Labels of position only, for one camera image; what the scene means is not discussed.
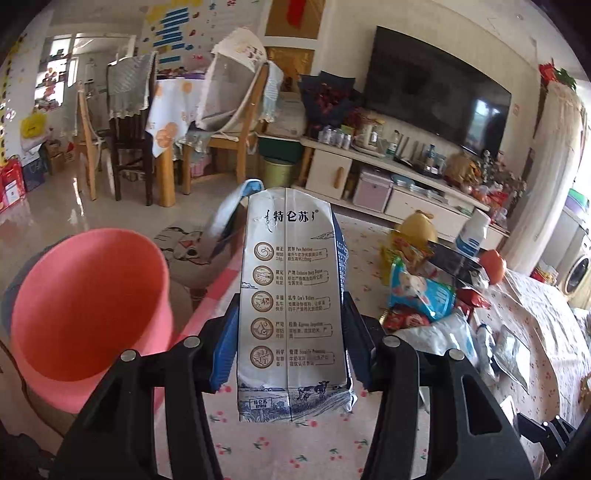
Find black flat television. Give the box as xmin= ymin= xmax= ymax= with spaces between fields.
xmin=363 ymin=26 xmax=512 ymax=157

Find pink storage box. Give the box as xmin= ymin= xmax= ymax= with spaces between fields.
xmin=352 ymin=167 xmax=394 ymax=213

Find red gold candy packet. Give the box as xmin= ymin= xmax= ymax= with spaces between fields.
xmin=456 ymin=287 xmax=491 ymax=309

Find green waste bin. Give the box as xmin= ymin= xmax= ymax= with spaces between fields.
xmin=263 ymin=157 xmax=296 ymax=189

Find cherry print tablecloth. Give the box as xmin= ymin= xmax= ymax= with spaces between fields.
xmin=151 ymin=211 xmax=591 ymax=480

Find blue white stool cushion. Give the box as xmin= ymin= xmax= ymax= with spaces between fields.
xmin=197 ymin=179 xmax=264 ymax=261

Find white curtain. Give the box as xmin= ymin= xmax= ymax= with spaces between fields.
xmin=501 ymin=81 xmax=585 ymax=276

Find white washing machine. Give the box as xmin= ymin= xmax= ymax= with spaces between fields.
xmin=557 ymin=228 xmax=590 ymax=310

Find cat print stool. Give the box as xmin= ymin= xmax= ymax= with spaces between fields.
xmin=153 ymin=221 xmax=233 ymax=309

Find white Magicday yogurt pouch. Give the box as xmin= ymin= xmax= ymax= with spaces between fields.
xmin=394 ymin=309 xmax=479 ymax=367

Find crushed black white carton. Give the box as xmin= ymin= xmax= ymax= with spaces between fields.
xmin=428 ymin=241 xmax=490 ymax=289

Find white TV cabinet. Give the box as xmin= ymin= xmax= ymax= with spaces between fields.
xmin=294 ymin=138 xmax=490 ymax=242

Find wooden chair with cover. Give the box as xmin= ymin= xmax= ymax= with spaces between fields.
xmin=181 ymin=27 xmax=283 ymax=195

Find red chocolate snack wrapper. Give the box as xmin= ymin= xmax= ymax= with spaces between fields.
xmin=380 ymin=305 xmax=431 ymax=333

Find red gift boxes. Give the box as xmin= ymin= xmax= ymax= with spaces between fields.
xmin=0 ymin=156 xmax=26 ymax=212

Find yellow red snack bag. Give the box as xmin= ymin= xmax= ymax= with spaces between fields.
xmin=380 ymin=230 xmax=428 ymax=286

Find light wooden chair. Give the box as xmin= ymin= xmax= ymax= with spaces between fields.
xmin=73 ymin=81 xmax=115 ymax=201

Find white plastic milk bottle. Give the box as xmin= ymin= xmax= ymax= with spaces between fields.
xmin=455 ymin=210 xmax=490 ymax=257

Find blue white milk carton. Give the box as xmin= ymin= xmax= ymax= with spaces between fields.
xmin=236 ymin=187 xmax=356 ymax=423

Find dark flower bouquet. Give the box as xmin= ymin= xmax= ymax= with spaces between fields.
xmin=298 ymin=71 xmax=363 ymax=139

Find dark wooden chair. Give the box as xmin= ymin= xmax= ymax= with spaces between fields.
xmin=106 ymin=51 xmax=156 ymax=206

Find yellow pear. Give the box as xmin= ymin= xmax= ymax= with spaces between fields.
xmin=398 ymin=210 xmax=438 ymax=248

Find electric kettle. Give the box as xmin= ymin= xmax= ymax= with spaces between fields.
xmin=353 ymin=119 xmax=384 ymax=156

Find blue cartoon wipes packet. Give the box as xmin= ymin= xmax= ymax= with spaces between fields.
xmin=389 ymin=259 xmax=456 ymax=322

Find dining table orange print cloth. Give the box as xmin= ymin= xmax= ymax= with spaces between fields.
xmin=146 ymin=77 xmax=204 ymax=207

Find red apple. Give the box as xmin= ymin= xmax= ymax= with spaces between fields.
xmin=479 ymin=250 xmax=507 ymax=285

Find pink plastic bucket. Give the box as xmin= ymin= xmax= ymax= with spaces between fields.
xmin=10 ymin=228 xmax=174 ymax=414

